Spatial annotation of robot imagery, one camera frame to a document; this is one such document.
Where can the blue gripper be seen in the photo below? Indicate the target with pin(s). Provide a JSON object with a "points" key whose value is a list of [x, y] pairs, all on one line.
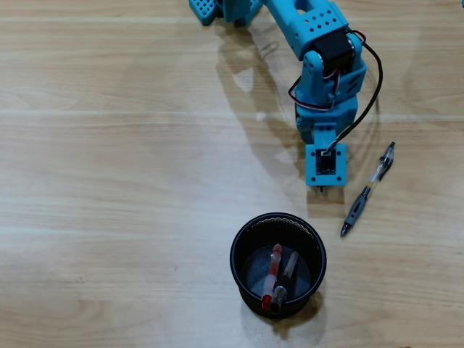
{"points": [[304, 130]]}

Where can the retractable pen with grey grip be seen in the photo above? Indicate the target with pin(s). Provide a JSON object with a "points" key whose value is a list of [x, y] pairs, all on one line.
{"points": [[357, 210]]}

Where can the clear pen with black cap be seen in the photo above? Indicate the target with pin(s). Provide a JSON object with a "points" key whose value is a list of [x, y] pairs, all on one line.
{"points": [[290, 268]]}

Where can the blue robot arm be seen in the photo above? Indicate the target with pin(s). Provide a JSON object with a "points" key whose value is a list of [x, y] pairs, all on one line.
{"points": [[308, 25]]}

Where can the black mesh pen holder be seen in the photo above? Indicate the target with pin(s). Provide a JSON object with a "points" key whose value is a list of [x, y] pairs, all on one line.
{"points": [[319, 253]]}

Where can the blue wrist camera module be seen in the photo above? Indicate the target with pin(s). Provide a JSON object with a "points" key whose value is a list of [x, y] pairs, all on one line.
{"points": [[311, 174]]}

